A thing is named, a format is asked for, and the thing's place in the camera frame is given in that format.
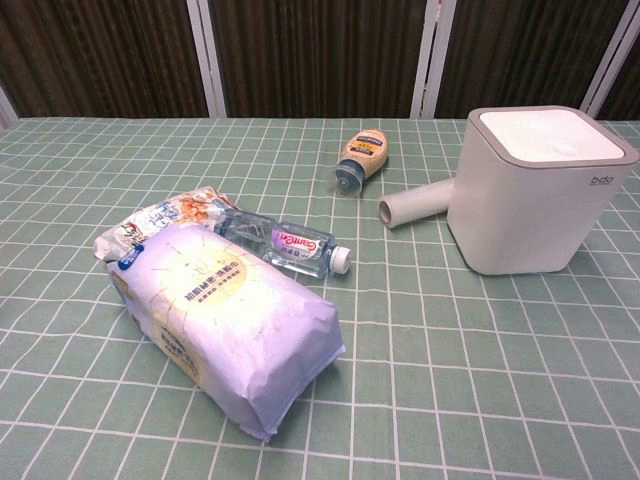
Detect green grid cutting mat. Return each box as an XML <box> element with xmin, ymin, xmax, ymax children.
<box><xmin>0</xmin><ymin>116</ymin><xmax>640</xmax><ymax>480</ymax></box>

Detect white square trash bin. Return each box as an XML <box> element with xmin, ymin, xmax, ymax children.
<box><xmin>446</xmin><ymin>104</ymin><xmax>638</xmax><ymax>276</ymax></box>

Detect clear plastic water bottle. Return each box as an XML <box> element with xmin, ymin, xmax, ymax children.
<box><xmin>213</xmin><ymin>208</ymin><xmax>353</xmax><ymax>279</ymax></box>

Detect squeeze sauce bottle blue cap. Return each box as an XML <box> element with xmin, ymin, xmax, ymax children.
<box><xmin>334</xmin><ymin>130</ymin><xmax>391</xmax><ymax>197</ymax></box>

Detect white paper roll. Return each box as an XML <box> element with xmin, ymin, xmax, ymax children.
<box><xmin>377</xmin><ymin>178</ymin><xmax>455</xmax><ymax>231</ymax></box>

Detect lavender tissue pack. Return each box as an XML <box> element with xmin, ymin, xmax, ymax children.
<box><xmin>105</xmin><ymin>227</ymin><xmax>347</xmax><ymax>443</ymax></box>

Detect crumpled snack bag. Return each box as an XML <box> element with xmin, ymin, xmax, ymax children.
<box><xmin>94</xmin><ymin>186</ymin><xmax>242</xmax><ymax>262</ymax></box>

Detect dark folding screen white frames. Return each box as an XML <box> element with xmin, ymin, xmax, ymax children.
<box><xmin>0</xmin><ymin>0</ymin><xmax>640</xmax><ymax>127</ymax></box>

